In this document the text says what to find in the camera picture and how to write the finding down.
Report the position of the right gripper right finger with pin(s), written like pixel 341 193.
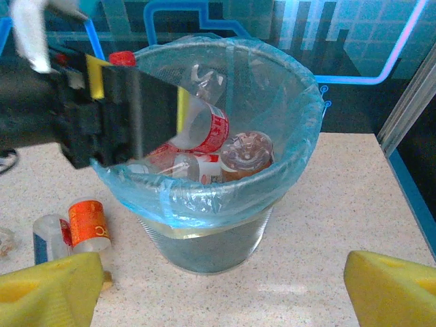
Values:
pixel 395 296

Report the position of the clear blue-cap bottle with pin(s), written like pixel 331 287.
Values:
pixel 44 245

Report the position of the orange-label gold-cap bottle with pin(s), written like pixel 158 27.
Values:
pixel 88 221

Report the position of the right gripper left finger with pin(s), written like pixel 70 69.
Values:
pixel 47 293

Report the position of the clear red-label red-cap bottle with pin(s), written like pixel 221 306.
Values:
pixel 214 129
pixel 7 243
pixel 167 150

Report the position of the aluminium frame post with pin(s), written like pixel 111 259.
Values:
pixel 408 102

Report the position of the grey mesh waste bin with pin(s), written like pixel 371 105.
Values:
pixel 211 248

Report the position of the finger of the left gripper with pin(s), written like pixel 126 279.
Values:
pixel 94 76
pixel 143 112

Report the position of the copper brown white-cap bottle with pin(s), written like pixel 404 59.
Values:
pixel 245 153

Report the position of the blue plastic bin liner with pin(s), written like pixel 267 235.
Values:
pixel 289 102

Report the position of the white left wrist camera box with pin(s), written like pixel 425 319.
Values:
pixel 30 34

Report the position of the clear red-white-label bottle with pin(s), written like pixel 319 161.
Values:
pixel 207 170

